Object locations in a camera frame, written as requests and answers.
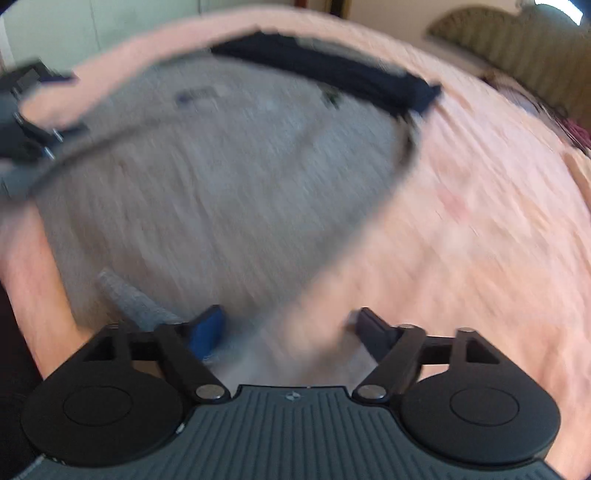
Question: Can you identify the olive padded headboard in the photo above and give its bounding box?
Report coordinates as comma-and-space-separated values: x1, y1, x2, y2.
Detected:
427, 4, 591, 127

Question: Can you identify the window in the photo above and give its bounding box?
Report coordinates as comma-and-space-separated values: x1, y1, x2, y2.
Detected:
534, 0, 585, 25

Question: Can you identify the wooden door frame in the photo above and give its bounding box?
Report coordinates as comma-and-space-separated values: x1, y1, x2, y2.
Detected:
323, 0, 354, 20

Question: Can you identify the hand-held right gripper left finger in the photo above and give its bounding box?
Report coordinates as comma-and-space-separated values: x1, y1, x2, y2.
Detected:
83, 305, 232, 403

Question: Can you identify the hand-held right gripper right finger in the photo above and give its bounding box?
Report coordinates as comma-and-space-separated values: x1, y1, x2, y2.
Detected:
347, 307, 505, 403

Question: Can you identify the pink blanket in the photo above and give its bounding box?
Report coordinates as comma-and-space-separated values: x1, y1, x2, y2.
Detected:
0, 7, 591, 476

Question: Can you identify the glossy white wardrobe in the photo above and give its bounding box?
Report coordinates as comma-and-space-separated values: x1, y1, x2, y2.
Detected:
0, 0, 213, 77

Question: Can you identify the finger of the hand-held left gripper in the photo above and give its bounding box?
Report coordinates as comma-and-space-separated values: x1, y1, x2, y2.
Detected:
0, 113, 90, 164

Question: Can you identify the grey sweater with navy trim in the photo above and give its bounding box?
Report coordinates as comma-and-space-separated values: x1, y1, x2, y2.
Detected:
0, 30, 444, 370

